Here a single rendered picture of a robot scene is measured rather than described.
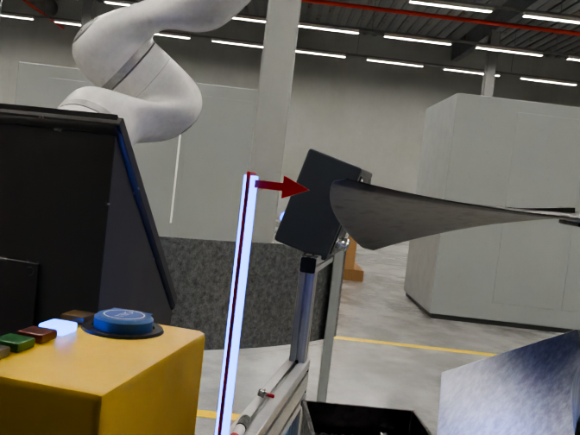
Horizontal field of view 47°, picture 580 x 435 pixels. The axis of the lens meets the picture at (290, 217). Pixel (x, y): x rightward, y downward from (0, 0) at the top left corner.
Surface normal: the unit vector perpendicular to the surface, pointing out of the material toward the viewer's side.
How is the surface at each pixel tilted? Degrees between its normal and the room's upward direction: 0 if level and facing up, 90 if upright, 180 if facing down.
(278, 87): 90
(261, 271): 90
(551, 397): 55
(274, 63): 90
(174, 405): 90
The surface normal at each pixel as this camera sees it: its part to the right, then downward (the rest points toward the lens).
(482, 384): -0.68, -0.63
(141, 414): 0.97, 0.12
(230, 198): 0.02, 0.05
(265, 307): 0.60, 0.11
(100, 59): -0.06, 0.42
